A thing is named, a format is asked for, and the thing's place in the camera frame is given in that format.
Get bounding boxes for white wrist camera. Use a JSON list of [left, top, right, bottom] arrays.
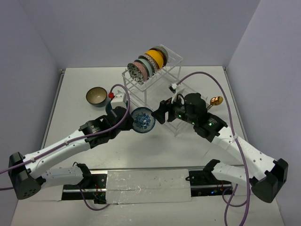
[[108, 92, 127, 109], [169, 83, 184, 104]]

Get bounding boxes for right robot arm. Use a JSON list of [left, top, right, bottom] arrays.
[[151, 93, 288, 203]]

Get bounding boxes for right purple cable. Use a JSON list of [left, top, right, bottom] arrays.
[[175, 72, 250, 226]]

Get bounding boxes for light green ceramic bowl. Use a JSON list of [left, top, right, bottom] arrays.
[[138, 56, 154, 77]]

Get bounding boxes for black mounting rail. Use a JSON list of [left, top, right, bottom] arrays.
[[62, 169, 232, 204]]

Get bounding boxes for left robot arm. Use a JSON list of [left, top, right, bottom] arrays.
[[8, 106, 134, 200]]

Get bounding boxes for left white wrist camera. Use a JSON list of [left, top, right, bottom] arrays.
[[108, 92, 127, 109]]

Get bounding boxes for yellow bowl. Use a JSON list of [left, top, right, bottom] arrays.
[[145, 49, 164, 70]]

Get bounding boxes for clear taped plastic sheet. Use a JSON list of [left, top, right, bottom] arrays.
[[105, 169, 191, 204]]

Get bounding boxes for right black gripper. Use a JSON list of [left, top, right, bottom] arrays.
[[151, 91, 197, 125]]

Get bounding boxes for gold metal spoon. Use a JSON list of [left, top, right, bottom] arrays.
[[207, 96, 223, 111]]

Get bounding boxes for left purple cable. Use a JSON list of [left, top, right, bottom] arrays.
[[0, 84, 132, 210]]

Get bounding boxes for dark blue ceramic bowl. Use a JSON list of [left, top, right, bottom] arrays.
[[105, 100, 112, 115]]

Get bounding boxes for red patterned white bowl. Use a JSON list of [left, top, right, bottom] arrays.
[[143, 53, 159, 73]]

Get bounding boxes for pink patterned bowl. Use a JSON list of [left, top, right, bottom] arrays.
[[134, 59, 149, 81]]

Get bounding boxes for beige bowl black rim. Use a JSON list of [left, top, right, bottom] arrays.
[[86, 87, 108, 107]]

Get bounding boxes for purple cable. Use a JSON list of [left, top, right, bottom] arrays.
[[0, 84, 132, 210], [175, 72, 250, 226]]

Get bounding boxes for leaf patterned bowl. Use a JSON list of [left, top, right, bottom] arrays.
[[127, 62, 144, 85]]

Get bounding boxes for white wire dish rack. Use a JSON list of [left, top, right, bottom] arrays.
[[117, 43, 207, 137]]

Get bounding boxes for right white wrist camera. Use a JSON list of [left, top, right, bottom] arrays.
[[169, 83, 184, 104]]

